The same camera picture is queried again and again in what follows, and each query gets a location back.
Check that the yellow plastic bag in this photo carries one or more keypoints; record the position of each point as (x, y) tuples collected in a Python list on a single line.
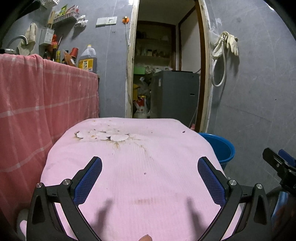
[(136, 88)]

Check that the white wall socket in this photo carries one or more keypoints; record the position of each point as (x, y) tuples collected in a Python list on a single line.
[(112, 20)]

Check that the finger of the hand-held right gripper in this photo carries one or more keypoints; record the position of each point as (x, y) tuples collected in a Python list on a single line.
[(272, 158), (288, 157)]

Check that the wooden spatula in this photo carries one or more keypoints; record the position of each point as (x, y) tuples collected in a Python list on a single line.
[(51, 19)]

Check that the pink slipper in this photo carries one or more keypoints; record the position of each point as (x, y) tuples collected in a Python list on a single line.
[(192, 127)]

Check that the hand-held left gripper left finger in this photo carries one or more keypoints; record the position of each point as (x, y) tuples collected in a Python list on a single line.
[(89, 178)]

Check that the clear plastic bag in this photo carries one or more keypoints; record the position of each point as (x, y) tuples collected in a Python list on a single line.
[(144, 87)]

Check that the pink checked towel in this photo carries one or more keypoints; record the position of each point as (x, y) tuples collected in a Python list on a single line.
[(34, 104)]

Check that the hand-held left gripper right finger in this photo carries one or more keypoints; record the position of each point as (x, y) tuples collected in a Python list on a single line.
[(211, 180)]

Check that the light pink cloth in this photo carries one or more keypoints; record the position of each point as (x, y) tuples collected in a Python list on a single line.
[(138, 173)]

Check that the cream rubber gloves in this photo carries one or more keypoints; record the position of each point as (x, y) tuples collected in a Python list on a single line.
[(231, 42)]

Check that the white rag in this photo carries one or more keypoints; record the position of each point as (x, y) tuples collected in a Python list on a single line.
[(81, 21)]

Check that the white plastic basket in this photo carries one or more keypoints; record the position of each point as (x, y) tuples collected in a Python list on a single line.
[(48, 3)]

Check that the large cooking oil bottle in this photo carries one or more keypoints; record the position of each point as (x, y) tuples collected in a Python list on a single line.
[(87, 59)]

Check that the brown sauce packet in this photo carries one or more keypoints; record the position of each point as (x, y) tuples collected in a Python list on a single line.
[(69, 59)]

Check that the white wall rack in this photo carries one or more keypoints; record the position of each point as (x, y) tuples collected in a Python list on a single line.
[(66, 18)]

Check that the patch of white paper scraps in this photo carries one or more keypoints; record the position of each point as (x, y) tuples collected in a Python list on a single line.
[(119, 138)]

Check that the red net bag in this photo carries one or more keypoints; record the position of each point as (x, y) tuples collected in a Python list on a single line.
[(53, 41)]

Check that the white wall switch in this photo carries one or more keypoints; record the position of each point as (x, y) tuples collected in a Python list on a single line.
[(101, 21)]

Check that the wooden shelf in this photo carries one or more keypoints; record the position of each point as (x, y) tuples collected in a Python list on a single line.
[(152, 56)]

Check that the blue plastic basin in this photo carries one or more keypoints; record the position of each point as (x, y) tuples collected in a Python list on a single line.
[(222, 148)]

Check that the white red bottle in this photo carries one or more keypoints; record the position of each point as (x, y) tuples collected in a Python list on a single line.
[(141, 107)]

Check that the grey washing machine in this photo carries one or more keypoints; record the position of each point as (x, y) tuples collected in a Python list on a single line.
[(173, 97)]

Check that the red cup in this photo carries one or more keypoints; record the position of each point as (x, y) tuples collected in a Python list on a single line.
[(74, 52)]

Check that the metal utensil holder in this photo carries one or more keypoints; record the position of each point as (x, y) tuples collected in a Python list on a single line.
[(46, 36)]

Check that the wooden door frame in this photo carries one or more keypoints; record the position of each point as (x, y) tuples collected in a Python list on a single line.
[(130, 69)]

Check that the orange wall hook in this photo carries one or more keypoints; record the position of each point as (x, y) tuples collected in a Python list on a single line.
[(125, 20)]

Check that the dark sauce bottle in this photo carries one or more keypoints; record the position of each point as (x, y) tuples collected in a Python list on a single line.
[(54, 55)]

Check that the metal faucet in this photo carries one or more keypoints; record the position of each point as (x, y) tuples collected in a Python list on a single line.
[(16, 38)]

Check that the person's left hand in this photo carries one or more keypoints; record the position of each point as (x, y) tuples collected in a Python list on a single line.
[(145, 238)]

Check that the green paper box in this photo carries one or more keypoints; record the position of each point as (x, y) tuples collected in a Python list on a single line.
[(140, 70)]

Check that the beige hanging cloth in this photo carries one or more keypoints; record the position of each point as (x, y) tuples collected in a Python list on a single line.
[(29, 39)]

